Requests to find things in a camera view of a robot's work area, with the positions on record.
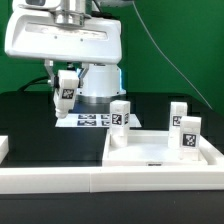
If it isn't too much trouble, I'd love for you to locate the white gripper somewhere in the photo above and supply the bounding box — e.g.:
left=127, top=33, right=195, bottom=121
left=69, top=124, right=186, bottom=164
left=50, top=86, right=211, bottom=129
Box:
left=5, top=8, right=122, bottom=89

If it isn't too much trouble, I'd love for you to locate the white square table top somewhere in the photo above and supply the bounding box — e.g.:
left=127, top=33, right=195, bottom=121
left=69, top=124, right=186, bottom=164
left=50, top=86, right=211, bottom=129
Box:
left=102, top=130, right=224, bottom=166

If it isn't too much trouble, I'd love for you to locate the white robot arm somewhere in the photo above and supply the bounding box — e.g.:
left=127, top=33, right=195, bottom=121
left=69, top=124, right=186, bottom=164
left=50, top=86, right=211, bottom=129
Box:
left=4, top=0, right=134, bottom=103

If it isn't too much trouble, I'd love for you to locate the white sheet with markers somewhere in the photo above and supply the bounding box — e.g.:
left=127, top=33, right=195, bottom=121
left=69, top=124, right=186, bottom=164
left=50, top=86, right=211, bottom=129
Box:
left=56, top=114, right=141, bottom=128

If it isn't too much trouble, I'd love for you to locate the black cable bundle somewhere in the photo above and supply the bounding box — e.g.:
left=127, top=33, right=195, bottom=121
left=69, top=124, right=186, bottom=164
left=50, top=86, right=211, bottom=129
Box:
left=18, top=75, right=51, bottom=92

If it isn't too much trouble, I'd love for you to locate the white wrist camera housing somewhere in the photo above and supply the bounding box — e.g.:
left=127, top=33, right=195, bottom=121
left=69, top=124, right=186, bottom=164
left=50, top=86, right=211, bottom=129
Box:
left=12, top=0, right=61, bottom=10

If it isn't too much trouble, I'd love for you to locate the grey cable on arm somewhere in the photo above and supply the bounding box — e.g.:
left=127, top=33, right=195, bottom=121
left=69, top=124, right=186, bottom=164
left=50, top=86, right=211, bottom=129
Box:
left=131, top=0, right=214, bottom=111

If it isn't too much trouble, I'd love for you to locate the white left fence wall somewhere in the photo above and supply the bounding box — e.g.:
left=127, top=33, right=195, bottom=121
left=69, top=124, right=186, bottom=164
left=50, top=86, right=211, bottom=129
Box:
left=0, top=136, right=9, bottom=164

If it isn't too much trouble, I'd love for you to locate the white fence wall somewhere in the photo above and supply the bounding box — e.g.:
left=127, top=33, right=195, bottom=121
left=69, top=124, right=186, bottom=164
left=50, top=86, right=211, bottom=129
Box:
left=0, top=136, right=9, bottom=164
left=0, top=166, right=224, bottom=194

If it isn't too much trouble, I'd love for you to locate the white front fence wall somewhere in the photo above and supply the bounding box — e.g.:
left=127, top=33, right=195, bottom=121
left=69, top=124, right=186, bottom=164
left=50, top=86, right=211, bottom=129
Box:
left=0, top=166, right=224, bottom=194

